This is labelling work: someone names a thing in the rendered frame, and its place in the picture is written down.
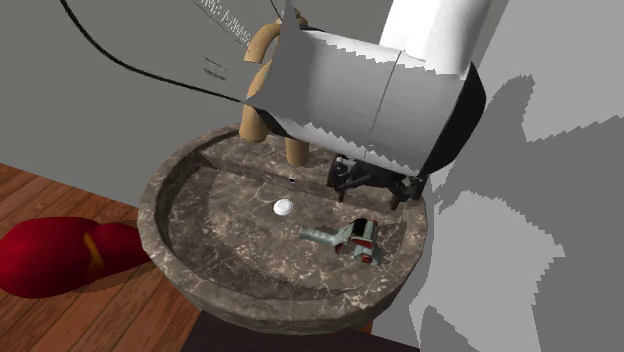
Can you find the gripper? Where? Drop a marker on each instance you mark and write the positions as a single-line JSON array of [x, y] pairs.
[[378, 176]]

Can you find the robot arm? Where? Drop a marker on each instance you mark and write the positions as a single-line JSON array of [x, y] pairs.
[[351, 92]]

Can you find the teal and red hand tool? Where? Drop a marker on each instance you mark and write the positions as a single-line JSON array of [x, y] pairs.
[[355, 240]]

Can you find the white round drain plug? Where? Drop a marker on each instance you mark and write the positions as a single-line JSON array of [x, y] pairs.
[[283, 206]]

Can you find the tan curved faucet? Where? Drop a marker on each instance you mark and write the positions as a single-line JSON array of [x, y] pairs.
[[253, 117]]

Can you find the brown marble round sink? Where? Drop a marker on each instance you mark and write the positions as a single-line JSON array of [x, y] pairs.
[[234, 253]]

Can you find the red rounded cushion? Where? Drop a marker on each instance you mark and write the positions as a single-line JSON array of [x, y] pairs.
[[44, 258]]

